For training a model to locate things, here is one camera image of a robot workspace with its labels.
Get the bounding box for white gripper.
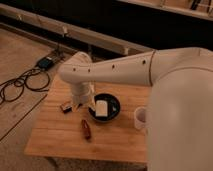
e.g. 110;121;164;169
71;82;95;106

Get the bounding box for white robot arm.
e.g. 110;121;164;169
59;47;213;171

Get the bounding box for white block in bowl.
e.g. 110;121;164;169
96;100;108;117

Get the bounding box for black ceramic bowl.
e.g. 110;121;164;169
88;93;121;122

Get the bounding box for dark rectangular box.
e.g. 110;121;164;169
60;102;72;114

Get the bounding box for black power adapter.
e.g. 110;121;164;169
36;57;54;70

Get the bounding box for wooden table board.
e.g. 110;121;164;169
25;77;150;163

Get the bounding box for long wooden beam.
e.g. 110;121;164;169
0;3;153;55

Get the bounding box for white cup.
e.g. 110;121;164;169
134;107;146;130

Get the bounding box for black cable on floor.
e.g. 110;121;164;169
0;66;52;105

